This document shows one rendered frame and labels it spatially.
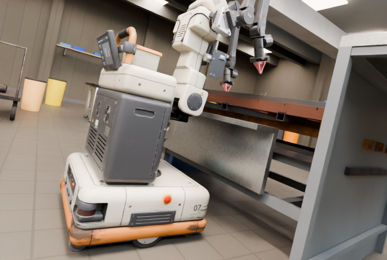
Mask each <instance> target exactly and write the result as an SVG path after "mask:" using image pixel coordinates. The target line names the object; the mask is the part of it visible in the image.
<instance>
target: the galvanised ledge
mask: <svg viewBox="0 0 387 260"><path fill-rule="evenodd" d="M200 116H203V117H208V118H212V119H215V120H219V121H224V122H227V123H231V124H235V125H240V126H243V127H247V128H252V129H256V130H260V131H265V132H271V133H277V134H278V131H279V128H274V127H269V126H266V125H261V124H256V123H251V122H248V121H243V120H238V119H235V118H230V117H225V116H220V115H217V114H212V113H207V112H202V113H201V114H200Z"/></svg>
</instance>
